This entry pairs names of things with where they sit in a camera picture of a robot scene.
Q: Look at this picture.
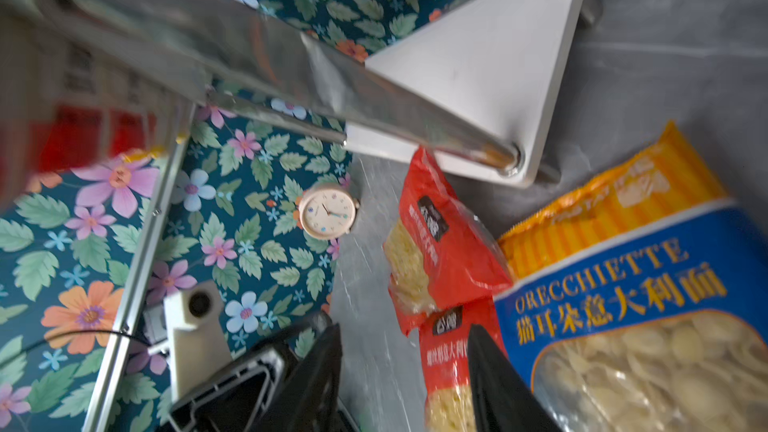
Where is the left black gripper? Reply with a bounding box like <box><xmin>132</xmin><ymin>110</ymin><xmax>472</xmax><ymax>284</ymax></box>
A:
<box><xmin>158</xmin><ymin>311</ymin><xmax>359</xmax><ymax>431</ymax></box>

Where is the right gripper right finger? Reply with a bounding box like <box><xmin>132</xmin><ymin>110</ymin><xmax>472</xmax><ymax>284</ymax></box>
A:
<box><xmin>467</xmin><ymin>325</ymin><xmax>561</xmax><ymax>432</ymax></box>

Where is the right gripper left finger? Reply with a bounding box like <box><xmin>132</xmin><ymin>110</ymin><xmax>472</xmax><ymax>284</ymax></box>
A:
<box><xmin>248</xmin><ymin>324</ymin><xmax>342</xmax><ymax>431</ymax></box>

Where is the red macaroni bag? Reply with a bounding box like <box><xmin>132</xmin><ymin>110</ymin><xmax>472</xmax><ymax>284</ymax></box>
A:
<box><xmin>419</xmin><ymin>298</ymin><xmax>503</xmax><ymax>432</ymax></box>
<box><xmin>383</xmin><ymin>147</ymin><xmax>514</xmax><ymax>336</ymax></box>

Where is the red spaghetti pack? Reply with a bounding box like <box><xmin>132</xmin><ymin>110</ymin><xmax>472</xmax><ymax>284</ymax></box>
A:
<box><xmin>1</xmin><ymin>105</ymin><xmax>161</xmax><ymax>208</ymax></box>

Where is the blue orecchiette pasta bag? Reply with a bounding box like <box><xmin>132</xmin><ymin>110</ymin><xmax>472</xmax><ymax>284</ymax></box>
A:
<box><xmin>494</xmin><ymin>125</ymin><xmax>767</xmax><ymax>431</ymax></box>

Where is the white two-tier shelf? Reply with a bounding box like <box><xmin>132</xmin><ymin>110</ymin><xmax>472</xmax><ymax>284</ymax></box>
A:
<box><xmin>0</xmin><ymin>0</ymin><xmax>601</xmax><ymax>190</ymax></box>

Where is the round cream alarm clock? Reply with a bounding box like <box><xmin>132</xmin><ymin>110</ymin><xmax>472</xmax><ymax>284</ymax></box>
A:
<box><xmin>298</xmin><ymin>183</ymin><xmax>360</xmax><ymax>241</ymax></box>

